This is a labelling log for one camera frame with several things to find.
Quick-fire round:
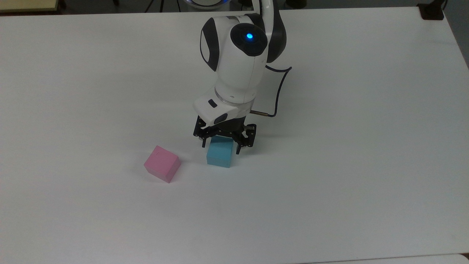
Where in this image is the black table clamp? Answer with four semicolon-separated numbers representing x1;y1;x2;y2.
417;0;446;21

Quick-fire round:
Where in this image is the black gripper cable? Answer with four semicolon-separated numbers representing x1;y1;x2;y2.
251;65;293;118

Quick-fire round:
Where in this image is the blue cube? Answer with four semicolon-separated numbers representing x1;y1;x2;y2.
206;136;234;169

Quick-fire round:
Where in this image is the pink cube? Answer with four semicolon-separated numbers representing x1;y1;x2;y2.
143;145;182;184

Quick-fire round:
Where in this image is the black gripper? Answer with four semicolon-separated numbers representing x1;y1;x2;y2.
193;114;257;155

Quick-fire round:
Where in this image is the yellowish wooden desk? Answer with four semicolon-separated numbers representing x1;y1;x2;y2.
0;0;60;14

